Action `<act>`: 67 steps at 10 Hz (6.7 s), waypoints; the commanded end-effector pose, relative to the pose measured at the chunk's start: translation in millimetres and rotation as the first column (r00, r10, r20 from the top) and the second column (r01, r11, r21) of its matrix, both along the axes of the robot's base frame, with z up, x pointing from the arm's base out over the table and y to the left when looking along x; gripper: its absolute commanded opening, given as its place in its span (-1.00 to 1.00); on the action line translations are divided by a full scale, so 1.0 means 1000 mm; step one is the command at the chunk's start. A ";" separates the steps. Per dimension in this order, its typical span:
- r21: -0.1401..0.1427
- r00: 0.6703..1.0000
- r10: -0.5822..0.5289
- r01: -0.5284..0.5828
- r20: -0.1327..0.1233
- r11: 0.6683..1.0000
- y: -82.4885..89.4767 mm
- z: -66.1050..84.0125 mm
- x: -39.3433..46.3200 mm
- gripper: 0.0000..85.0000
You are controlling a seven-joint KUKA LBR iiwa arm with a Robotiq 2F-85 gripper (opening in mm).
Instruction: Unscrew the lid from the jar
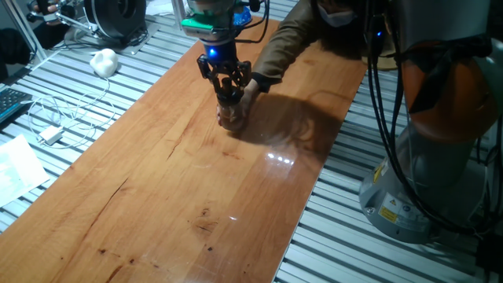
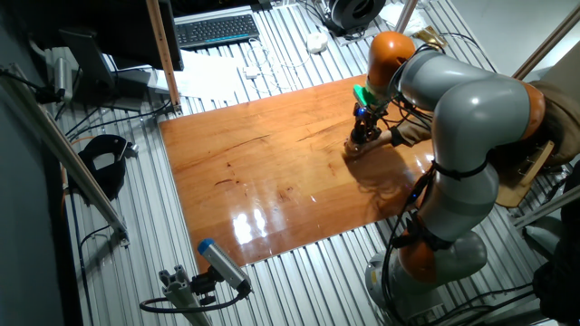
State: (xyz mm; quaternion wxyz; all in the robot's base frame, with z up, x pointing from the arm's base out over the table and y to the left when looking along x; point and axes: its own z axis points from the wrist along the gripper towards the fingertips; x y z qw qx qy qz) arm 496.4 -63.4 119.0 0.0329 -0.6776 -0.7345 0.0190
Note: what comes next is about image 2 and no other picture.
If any long diagonal aluminium bar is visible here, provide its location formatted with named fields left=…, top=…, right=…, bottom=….
left=0, top=62, right=131, bottom=248

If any black camera cable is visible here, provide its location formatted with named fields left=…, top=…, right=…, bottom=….
left=139, top=289, right=248, bottom=315

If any thin white charger cable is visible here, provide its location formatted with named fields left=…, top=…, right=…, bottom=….
left=243, top=37, right=314, bottom=92

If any large wooden board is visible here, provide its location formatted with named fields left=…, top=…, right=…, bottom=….
left=158, top=74, right=453, bottom=273

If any bare person hand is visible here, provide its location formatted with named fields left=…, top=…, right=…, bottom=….
left=342, top=129, right=394, bottom=160

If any black clamp bracket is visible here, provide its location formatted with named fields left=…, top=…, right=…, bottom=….
left=67, top=133, right=138, bottom=203

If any light wooden chair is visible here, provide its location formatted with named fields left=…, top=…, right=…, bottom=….
left=491, top=139, right=556, bottom=209

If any black computer keyboard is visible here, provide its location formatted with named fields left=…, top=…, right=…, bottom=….
left=173, top=13, right=261, bottom=51

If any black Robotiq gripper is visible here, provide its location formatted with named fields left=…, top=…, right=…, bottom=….
left=348, top=105, right=387, bottom=147

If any person in brown jacket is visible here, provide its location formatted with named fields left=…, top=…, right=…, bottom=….
left=525, top=44, right=580, bottom=167

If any brown diagonal frame beam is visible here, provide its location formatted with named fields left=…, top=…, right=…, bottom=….
left=511, top=3, right=580, bottom=83

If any black round drum device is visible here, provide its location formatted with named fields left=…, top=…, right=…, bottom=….
left=325, top=0, right=388, bottom=38

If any white lumpy plastic object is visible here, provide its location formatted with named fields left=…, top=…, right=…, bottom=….
left=305, top=31, right=330, bottom=55

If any aluminium profile camera mount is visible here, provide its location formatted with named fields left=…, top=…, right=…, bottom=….
left=158, top=264, right=214, bottom=326

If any black computer monitor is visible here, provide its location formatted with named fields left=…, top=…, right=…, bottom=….
left=25, top=0, right=185, bottom=113

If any silver cylindrical device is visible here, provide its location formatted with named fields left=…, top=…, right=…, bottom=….
left=53, top=55, right=74, bottom=103

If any gold foil packet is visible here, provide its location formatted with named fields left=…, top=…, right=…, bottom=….
left=411, top=24, right=448, bottom=49

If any tall slanted frame pole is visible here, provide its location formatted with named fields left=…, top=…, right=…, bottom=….
left=144, top=0, right=184, bottom=115

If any grey camera with blue cap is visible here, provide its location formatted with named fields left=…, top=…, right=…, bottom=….
left=197, top=237, right=254, bottom=296

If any silver upright pole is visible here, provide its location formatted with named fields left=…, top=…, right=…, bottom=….
left=392, top=0, right=421, bottom=35

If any crumpled white paper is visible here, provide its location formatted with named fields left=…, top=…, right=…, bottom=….
left=377, top=2, right=428, bottom=37

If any white paper sheet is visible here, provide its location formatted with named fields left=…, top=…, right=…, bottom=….
left=173, top=48, right=248, bottom=102

